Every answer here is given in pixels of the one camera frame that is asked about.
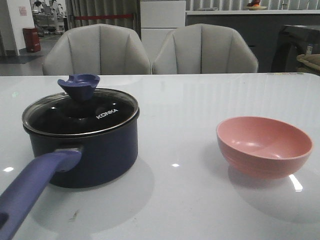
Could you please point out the beige cushion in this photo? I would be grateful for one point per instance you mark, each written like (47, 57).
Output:
(309, 63)

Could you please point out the grey chair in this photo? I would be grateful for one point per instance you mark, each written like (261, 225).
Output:
(204, 49)
(100, 49)

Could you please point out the red bin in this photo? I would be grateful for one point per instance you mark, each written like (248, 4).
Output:
(31, 39)

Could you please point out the left grey chair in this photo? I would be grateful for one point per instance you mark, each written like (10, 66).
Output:
(100, 49)

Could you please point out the dark blue saucepan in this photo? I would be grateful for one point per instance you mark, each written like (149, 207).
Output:
(68, 162)

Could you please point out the right grey chair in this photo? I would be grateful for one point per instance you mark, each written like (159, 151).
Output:
(204, 49)

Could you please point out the dark grey sideboard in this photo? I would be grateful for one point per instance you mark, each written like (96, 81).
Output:
(259, 28)

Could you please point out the white drawer cabinet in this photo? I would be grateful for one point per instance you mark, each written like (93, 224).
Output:
(157, 18)

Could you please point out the glass pot lid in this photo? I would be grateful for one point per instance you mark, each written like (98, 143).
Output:
(82, 109)

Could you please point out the pink bowl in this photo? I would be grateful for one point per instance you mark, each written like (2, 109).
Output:
(263, 148)

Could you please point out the fruit plate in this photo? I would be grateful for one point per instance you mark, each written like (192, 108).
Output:
(255, 5)

